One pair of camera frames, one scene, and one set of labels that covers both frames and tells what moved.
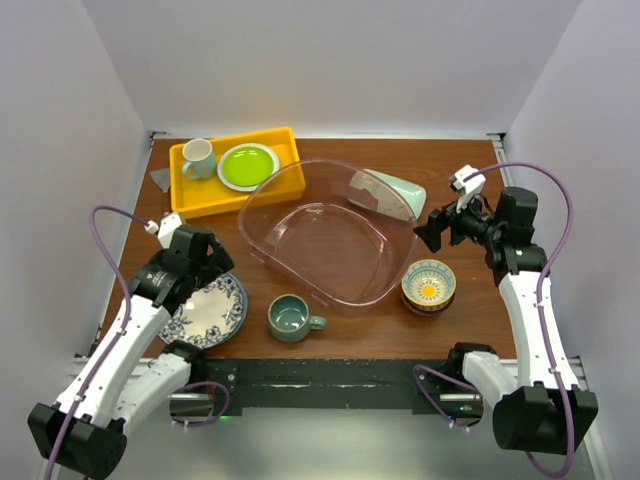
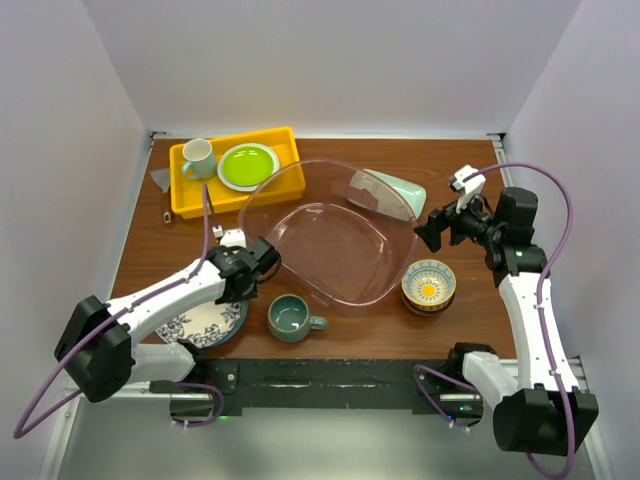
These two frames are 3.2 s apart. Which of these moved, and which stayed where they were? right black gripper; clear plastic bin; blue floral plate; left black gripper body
Moved: left black gripper body
Stayed: clear plastic bin; right black gripper; blue floral plate
